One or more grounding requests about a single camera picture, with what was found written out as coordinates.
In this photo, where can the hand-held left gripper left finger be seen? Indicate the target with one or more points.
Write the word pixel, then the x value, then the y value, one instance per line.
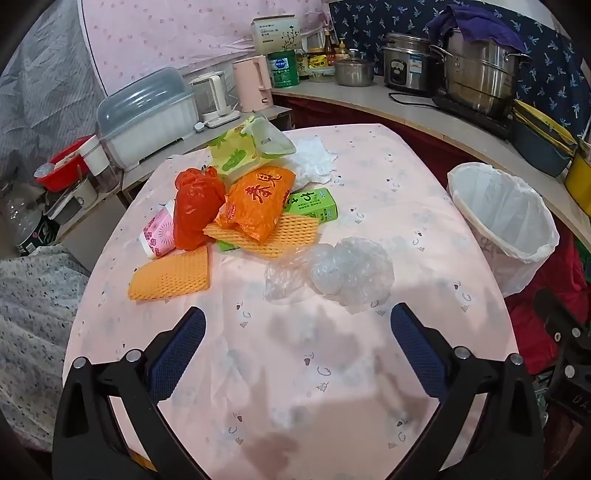
pixel 180 350

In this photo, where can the clear food container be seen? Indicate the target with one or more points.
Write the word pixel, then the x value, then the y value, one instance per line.
pixel 321 75

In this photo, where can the white dish box clear lid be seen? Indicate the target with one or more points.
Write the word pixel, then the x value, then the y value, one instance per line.
pixel 147 124

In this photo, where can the white power plug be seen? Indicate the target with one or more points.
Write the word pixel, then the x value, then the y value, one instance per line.
pixel 199 126

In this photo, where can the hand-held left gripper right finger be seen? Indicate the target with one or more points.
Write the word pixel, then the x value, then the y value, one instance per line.
pixel 418 350

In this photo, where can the red plastic bag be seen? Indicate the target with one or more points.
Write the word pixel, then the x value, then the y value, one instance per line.
pixel 196 207

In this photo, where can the brown sauce bottle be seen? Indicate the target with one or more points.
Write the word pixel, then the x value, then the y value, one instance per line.
pixel 328 44

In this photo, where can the pink tablecloth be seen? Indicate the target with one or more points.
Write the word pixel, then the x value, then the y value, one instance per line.
pixel 286 360

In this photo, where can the green carton box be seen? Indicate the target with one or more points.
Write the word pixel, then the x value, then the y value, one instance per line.
pixel 316 205

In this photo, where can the small steel pot with lid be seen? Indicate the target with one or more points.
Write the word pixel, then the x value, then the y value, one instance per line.
pixel 353 71

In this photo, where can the pink electric kettle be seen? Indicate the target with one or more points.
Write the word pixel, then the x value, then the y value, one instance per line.
pixel 251 83

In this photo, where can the red plastic basin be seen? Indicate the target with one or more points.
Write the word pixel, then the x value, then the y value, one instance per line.
pixel 64 166

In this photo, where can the navy patterned cloth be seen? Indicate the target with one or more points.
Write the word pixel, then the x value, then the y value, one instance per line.
pixel 369 21

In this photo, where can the orange snack bag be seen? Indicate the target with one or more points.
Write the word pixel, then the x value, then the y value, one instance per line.
pixel 258 203

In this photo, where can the dark red cloth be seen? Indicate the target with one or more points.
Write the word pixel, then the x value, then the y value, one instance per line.
pixel 549 277

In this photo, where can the green yellow wipes pouch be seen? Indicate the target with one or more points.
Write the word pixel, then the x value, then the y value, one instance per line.
pixel 235 154

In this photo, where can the clear plastic jar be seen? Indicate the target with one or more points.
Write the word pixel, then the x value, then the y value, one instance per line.
pixel 99 164

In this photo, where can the yellow electric pot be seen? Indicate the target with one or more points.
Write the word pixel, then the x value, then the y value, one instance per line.
pixel 579 175

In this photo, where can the black induction cooker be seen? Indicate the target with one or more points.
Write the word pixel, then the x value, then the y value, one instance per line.
pixel 471 115

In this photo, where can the pink dotted curtain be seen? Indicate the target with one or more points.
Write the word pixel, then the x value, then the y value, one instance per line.
pixel 184 32

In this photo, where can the green tin can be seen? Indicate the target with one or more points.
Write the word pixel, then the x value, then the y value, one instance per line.
pixel 282 69

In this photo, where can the white cardboard box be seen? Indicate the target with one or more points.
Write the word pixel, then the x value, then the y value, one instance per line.
pixel 277 34

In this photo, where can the orange foam net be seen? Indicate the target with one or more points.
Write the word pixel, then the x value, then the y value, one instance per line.
pixel 291 235
pixel 171 274

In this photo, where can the pink tissue packet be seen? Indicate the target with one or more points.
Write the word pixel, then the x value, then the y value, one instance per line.
pixel 157 233

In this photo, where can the grey floral cloth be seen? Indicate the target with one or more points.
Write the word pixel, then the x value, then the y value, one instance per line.
pixel 32 323

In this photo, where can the stack of blue yellow basins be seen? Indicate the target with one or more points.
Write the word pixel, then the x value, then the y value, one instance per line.
pixel 540 143

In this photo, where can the large steel steamer pot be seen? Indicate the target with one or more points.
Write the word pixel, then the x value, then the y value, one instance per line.
pixel 480 78

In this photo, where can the purple cloth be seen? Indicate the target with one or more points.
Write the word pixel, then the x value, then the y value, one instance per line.
pixel 475 25

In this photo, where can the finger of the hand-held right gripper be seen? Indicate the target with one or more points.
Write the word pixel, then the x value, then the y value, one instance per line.
pixel 558 314

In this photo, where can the bin with white liner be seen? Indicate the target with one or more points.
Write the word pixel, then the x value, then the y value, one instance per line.
pixel 503 221

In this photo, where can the glass electric kettle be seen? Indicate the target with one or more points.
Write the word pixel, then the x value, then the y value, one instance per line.
pixel 212 97

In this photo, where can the steel rice cooker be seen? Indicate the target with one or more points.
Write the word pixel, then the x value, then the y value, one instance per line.
pixel 406 64

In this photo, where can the clear plastic bag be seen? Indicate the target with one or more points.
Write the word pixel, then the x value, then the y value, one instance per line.
pixel 341 272

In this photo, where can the white paper towel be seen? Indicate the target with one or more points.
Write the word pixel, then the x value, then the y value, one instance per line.
pixel 314 159

